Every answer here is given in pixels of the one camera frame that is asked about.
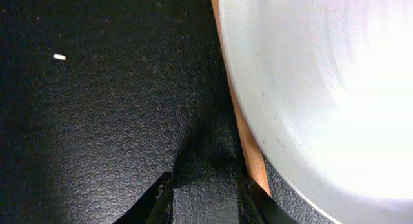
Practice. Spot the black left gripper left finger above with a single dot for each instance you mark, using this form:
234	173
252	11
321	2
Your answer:
155	206

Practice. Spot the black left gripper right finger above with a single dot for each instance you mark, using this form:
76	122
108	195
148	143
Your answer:
255	206

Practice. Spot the wooden chopstick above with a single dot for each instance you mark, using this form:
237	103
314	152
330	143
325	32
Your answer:
253	155

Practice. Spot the light grey plate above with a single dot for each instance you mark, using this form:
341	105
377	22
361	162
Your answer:
326	89

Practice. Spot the round black serving tray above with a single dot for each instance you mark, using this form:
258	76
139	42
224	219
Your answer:
100	97

